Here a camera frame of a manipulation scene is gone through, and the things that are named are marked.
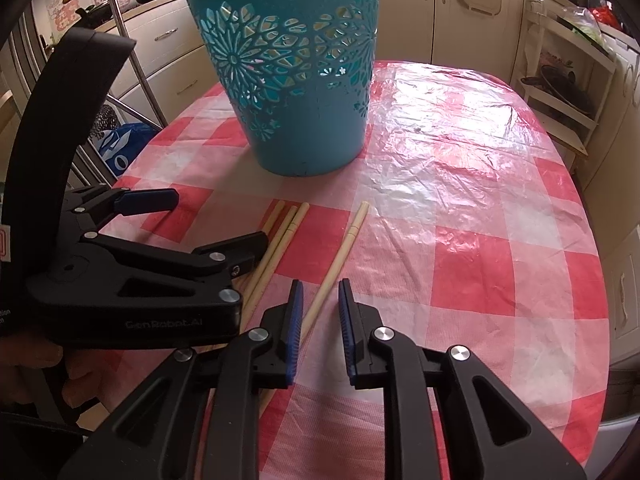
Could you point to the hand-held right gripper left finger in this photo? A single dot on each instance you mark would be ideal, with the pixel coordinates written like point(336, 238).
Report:
point(295, 330)

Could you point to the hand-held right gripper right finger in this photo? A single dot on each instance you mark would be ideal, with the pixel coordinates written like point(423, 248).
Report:
point(346, 330)

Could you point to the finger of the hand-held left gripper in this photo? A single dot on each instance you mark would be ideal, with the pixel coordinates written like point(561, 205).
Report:
point(235, 250)
point(135, 203)

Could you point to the wooden chopstick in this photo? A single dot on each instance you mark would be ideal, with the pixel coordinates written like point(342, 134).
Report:
point(273, 216)
point(282, 250)
point(280, 230)
point(340, 255)

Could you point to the teal perforated plastic bin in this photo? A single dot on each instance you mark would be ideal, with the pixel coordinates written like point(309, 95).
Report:
point(300, 120)

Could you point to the person's left hand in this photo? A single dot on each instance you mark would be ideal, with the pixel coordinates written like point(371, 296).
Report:
point(85, 375)

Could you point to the blue plastic bag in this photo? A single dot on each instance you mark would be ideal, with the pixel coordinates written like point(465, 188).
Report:
point(125, 147)

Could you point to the dark mesh pouch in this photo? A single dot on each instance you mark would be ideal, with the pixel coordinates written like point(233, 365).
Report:
point(106, 120)

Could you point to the cream drawer cabinet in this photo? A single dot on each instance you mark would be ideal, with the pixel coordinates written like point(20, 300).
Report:
point(165, 50)

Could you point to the red white checkered tablecloth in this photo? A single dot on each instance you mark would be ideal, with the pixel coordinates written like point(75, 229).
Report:
point(475, 210)

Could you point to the cream door cabinet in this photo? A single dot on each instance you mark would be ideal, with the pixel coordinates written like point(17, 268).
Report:
point(420, 20)

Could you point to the white plastic bin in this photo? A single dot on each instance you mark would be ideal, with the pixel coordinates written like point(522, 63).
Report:
point(617, 450)

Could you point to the cream side cabinet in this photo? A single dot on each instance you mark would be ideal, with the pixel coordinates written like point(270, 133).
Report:
point(617, 210)

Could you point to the black pan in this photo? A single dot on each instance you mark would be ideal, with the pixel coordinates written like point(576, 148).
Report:
point(557, 85)

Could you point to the white shelf rack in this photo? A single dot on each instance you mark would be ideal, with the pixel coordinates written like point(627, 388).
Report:
point(605, 75)

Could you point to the white washing machine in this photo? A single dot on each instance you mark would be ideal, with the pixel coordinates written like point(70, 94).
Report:
point(631, 80)

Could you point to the clear plastic bag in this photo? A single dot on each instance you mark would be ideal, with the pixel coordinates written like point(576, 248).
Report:
point(587, 27)

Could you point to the red bag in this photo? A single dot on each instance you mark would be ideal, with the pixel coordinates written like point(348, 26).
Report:
point(605, 14)

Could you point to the silver metal tube frame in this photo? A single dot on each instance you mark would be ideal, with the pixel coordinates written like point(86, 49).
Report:
point(132, 55)

